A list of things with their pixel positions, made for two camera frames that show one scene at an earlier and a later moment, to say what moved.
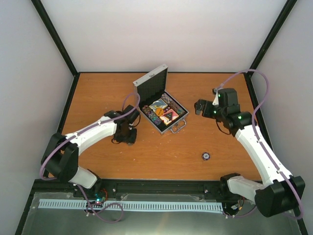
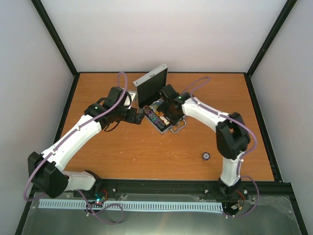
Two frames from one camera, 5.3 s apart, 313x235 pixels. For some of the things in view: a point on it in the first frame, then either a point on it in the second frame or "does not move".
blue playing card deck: [159, 103] does not move
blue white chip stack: [205, 156] does not move
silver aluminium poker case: [157, 105] does not move
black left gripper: [132, 139] -> [132, 119]
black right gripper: [206, 112] -> [162, 108]
